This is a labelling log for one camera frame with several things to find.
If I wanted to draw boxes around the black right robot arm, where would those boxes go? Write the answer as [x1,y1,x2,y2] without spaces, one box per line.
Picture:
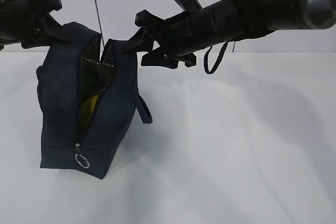
[123,0,335,69]

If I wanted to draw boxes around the yellow lemon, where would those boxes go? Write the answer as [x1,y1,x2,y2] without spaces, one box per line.
[79,94,100,131]

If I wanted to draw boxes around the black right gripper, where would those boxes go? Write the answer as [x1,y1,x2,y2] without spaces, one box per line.
[123,0,246,69]

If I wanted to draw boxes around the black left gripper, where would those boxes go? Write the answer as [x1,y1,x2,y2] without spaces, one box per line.
[1,0,72,50]

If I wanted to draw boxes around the navy blue fabric bag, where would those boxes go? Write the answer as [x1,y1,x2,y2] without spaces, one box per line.
[36,22,152,179]

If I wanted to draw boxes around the green cucumber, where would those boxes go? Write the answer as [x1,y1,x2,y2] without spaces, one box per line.
[79,73,91,100]

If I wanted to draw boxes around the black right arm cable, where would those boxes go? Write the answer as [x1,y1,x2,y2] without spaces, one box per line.
[204,40,229,74]

